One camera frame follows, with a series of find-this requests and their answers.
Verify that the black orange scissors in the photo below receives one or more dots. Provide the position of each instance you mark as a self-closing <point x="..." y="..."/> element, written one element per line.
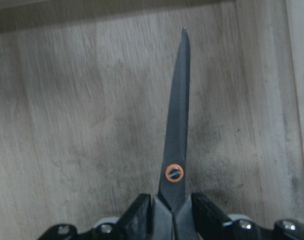
<point x="172" y="213"/>

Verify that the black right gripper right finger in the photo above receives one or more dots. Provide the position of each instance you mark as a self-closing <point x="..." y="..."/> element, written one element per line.
<point x="213" y="224"/>

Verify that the light wooden drawer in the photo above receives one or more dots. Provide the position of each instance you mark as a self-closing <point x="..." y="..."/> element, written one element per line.
<point x="84" y="94"/>

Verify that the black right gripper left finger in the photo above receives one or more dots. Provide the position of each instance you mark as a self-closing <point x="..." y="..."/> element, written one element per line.
<point x="132" y="225"/>

